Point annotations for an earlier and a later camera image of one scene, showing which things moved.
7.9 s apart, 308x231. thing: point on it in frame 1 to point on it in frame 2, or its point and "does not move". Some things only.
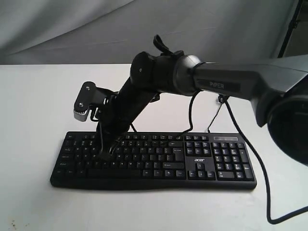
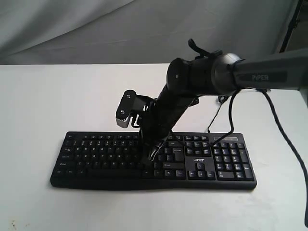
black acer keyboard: x=157 y=159 does not move
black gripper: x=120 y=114 to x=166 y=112
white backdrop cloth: x=111 y=32 does not move
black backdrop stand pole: x=294 y=23 does not move
